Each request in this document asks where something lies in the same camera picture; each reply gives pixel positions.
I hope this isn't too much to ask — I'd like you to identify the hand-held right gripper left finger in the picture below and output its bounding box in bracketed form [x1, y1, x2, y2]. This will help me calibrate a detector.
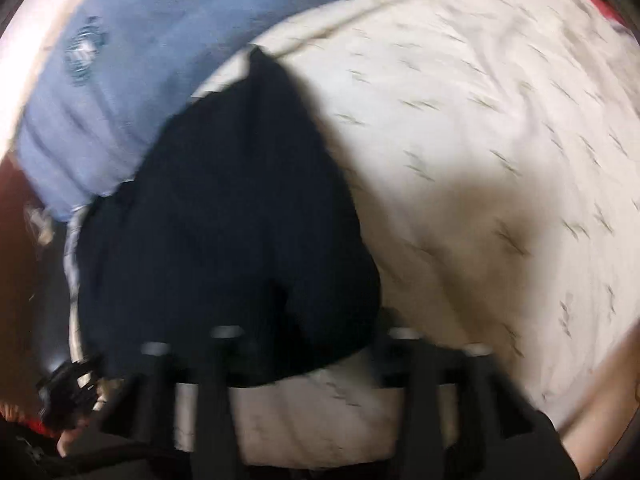
[100, 327, 251, 466]

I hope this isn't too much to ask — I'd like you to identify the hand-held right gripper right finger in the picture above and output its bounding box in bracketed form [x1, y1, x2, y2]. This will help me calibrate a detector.
[375, 327, 556, 461]

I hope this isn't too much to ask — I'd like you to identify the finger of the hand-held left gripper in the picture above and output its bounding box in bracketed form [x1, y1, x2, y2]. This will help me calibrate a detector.
[36, 355, 107, 432]

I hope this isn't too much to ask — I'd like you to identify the black zip jacket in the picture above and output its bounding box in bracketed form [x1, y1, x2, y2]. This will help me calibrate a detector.
[75, 45, 383, 391]

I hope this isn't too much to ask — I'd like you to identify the white leaf-print blanket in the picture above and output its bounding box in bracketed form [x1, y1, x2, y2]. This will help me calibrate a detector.
[65, 0, 640, 466]

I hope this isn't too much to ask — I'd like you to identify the blue plaid quilt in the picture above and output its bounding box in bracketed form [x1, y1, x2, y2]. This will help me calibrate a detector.
[15, 0, 441, 223]

